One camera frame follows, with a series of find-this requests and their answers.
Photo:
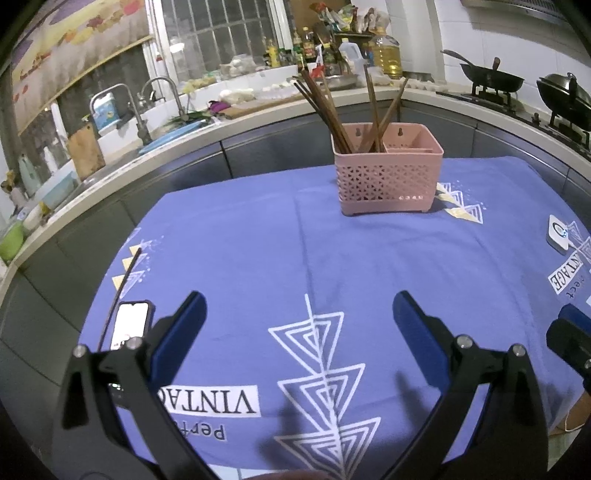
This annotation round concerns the tall steel faucet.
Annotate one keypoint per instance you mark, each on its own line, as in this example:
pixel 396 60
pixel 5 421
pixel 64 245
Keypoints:
pixel 134 110

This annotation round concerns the curved steel faucet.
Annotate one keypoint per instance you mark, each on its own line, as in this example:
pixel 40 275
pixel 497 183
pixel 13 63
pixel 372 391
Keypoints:
pixel 173 92

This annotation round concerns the brown single chopstick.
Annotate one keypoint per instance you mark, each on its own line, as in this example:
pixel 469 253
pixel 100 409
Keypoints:
pixel 373 106
pixel 369 137
pixel 398 94

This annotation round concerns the small white device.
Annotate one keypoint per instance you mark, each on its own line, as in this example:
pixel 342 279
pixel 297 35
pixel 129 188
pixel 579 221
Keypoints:
pixel 559 233

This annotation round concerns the pink plastic utensil basket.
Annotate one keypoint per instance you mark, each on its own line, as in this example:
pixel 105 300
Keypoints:
pixel 388 180

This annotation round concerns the black ladle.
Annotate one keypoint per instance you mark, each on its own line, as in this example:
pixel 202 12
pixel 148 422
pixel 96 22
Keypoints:
pixel 457 56

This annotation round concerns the bundle of wooden chopsticks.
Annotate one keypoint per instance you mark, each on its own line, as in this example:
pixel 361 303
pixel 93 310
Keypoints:
pixel 323 110

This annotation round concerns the floral printed wall cloth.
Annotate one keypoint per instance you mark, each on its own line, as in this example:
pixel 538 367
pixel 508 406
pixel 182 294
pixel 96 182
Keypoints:
pixel 69 50

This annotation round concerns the smartphone with lit screen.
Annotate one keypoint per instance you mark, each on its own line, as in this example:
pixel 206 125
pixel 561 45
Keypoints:
pixel 131 323

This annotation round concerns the window with metal grille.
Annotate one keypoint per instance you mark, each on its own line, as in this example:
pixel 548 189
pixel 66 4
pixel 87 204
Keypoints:
pixel 221 32

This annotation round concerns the blue and white detergent jug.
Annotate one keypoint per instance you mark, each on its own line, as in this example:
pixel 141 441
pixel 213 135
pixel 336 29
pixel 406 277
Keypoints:
pixel 104 113

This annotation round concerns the wooden cutting board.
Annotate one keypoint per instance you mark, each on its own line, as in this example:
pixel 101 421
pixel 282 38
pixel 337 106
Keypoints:
pixel 85 152

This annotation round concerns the black lidded pot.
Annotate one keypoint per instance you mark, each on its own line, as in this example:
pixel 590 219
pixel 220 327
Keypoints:
pixel 565 94

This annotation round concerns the black wok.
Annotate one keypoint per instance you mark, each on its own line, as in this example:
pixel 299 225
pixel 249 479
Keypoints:
pixel 491 81

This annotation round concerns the white plastic jug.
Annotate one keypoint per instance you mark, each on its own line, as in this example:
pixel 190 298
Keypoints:
pixel 351 55

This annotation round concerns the thin dark rod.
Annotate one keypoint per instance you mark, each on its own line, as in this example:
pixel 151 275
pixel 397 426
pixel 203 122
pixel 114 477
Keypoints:
pixel 121 290

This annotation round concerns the row of condiment bottles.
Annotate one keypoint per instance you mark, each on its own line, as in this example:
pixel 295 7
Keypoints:
pixel 300 50

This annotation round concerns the purple item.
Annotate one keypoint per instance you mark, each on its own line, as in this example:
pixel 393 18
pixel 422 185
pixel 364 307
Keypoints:
pixel 218 106

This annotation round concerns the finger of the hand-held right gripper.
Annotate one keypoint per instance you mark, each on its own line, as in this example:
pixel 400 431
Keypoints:
pixel 572 341

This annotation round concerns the white plastic tub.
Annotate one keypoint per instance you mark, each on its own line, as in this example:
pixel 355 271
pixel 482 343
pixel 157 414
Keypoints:
pixel 57 184

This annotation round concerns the blue printed tablecloth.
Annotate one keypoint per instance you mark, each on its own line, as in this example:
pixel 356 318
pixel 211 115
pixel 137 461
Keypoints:
pixel 286 258

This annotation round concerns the yellow cooking oil bottle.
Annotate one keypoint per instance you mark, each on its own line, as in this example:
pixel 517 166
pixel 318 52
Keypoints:
pixel 387 55

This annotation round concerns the gas stove trivet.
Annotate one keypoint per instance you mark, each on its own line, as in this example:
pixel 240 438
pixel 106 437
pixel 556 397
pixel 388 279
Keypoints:
pixel 496 98

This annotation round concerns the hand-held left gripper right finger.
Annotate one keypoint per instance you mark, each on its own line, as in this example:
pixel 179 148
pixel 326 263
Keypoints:
pixel 415 341

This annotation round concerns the long wooden chopping board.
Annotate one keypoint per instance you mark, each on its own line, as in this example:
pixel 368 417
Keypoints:
pixel 263 105

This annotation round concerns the white egg tray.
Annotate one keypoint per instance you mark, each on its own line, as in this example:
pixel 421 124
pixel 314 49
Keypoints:
pixel 425 82

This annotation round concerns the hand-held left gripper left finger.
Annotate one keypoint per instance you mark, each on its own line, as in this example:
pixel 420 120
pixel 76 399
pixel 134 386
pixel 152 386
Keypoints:
pixel 180 341

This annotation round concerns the white sink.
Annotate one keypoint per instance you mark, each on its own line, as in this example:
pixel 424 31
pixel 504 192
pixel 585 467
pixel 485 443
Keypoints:
pixel 161 131

